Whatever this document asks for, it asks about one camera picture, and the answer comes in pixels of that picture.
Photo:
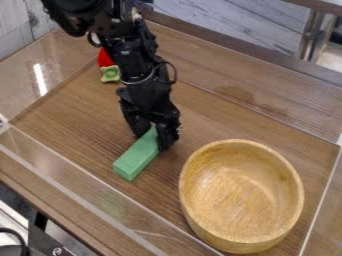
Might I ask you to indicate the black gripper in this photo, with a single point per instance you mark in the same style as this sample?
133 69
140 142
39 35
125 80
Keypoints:
146 105

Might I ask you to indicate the green rectangular block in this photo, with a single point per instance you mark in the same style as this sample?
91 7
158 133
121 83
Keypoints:
138 156

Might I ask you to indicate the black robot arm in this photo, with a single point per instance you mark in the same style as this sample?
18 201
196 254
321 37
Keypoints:
113 25

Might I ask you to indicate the brown wooden bowl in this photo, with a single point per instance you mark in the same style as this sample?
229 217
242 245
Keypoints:
242 195

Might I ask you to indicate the red toy strawberry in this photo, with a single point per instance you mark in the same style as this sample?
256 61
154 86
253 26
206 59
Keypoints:
109 67

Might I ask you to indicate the metal table leg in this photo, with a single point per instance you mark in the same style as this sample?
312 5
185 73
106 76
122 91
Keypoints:
311 34

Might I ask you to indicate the clear acrylic front wall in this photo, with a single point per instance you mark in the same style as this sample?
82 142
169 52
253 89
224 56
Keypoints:
113 224

